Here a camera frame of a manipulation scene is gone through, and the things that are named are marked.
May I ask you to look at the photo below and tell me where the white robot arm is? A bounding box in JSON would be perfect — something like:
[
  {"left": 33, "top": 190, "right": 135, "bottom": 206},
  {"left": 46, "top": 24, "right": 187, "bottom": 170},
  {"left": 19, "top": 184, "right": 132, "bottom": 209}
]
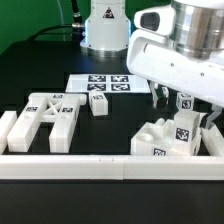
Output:
[{"left": 80, "top": 0, "right": 224, "bottom": 128}]

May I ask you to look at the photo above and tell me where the black cable with connector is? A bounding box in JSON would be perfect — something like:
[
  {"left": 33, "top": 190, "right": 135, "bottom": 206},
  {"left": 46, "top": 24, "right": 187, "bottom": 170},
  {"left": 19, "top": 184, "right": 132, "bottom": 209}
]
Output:
[{"left": 27, "top": 0, "right": 86, "bottom": 42}]

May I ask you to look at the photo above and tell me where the white chair back frame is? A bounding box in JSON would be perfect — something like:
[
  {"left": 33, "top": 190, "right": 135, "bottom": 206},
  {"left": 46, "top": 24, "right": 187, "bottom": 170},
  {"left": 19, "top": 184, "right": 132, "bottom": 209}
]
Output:
[{"left": 7, "top": 93, "right": 87, "bottom": 153}]

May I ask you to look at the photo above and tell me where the white chair seat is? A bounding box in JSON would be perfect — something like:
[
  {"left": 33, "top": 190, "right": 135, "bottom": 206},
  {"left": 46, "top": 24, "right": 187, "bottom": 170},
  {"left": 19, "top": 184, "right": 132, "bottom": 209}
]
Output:
[{"left": 130, "top": 118, "right": 201, "bottom": 156}]

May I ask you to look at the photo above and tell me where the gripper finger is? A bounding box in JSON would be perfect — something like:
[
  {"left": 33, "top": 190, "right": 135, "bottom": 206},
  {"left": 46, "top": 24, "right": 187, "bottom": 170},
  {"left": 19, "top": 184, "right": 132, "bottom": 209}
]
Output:
[{"left": 205, "top": 104, "right": 223, "bottom": 129}]

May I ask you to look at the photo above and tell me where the right white marker cube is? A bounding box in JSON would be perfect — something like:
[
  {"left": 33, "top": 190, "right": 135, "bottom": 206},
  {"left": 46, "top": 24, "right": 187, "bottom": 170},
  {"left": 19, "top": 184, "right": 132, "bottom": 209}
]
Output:
[{"left": 176, "top": 92, "right": 194, "bottom": 110}]

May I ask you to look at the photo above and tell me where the thin grey cable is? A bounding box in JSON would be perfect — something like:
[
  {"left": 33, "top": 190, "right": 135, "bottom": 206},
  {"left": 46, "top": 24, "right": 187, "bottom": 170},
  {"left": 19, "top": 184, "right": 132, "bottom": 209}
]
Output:
[{"left": 55, "top": 0, "right": 66, "bottom": 42}]

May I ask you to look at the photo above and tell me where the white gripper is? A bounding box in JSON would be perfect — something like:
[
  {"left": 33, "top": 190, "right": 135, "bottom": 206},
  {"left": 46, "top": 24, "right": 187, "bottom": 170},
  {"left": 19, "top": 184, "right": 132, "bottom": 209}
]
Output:
[{"left": 126, "top": 4, "right": 224, "bottom": 109}]

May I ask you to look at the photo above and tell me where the small white marker cube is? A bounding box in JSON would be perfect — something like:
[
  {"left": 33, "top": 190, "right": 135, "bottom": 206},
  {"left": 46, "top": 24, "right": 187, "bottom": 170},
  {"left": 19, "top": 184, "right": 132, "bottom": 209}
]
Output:
[{"left": 162, "top": 87, "right": 169, "bottom": 99}]

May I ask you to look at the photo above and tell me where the white marker sheet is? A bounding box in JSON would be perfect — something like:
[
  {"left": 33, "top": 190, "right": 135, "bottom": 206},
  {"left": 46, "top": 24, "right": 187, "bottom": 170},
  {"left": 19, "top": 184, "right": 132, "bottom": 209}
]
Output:
[{"left": 66, "top": 74, "right": 150, "bottom": 93}]

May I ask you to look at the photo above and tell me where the white U-shaped fence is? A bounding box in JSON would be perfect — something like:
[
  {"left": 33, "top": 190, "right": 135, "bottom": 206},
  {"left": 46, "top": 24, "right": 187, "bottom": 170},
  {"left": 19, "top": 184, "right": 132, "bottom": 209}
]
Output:
[{"left": 0, "top": 111, "right": 224, "bottom": 181}]

